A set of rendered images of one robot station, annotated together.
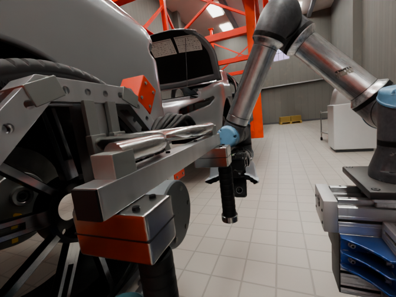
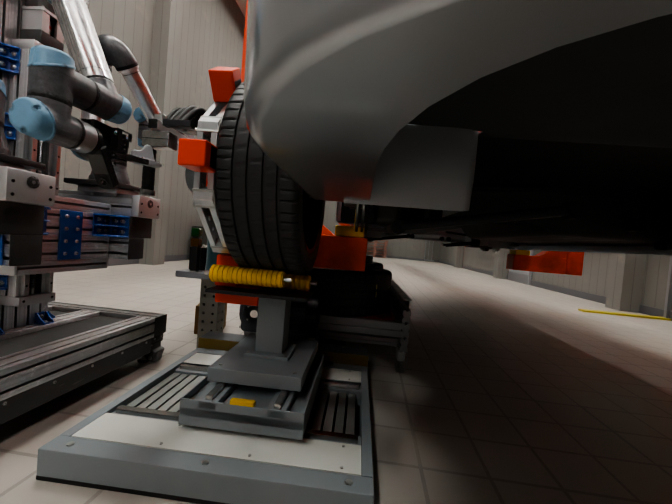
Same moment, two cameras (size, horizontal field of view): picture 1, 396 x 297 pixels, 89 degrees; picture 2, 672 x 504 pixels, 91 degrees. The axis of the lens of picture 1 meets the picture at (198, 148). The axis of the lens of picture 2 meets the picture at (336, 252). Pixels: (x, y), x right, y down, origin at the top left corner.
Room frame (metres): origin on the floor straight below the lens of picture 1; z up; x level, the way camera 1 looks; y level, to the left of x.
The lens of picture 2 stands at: (1.71, 0.23, 0.65)
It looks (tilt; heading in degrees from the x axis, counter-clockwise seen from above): 2 degrees down; 163
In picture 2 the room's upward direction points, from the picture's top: 5 degrees clockwise
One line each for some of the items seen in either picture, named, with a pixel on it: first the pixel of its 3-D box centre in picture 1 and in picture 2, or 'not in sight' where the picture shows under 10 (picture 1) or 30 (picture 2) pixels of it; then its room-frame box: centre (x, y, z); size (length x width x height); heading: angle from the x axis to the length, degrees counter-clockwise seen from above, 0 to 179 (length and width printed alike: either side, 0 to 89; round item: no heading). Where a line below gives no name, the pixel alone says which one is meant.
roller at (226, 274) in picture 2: not in sight; (247, 276); (0.58, 0.27, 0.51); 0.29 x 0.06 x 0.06; 69
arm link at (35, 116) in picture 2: (243, 154); (48, 122); (0.83, -0.19, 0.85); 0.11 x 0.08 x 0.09; 159
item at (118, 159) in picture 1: (100, 126); not in sight; (0.30, 0.14, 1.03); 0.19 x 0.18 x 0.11; 69
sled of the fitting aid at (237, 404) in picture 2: not in sight; (265, 381); (0.54, 0.36, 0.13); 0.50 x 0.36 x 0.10; 159
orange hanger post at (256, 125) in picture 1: (240, 74); not in sight; (3.98, -0.96, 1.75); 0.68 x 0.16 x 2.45; 69
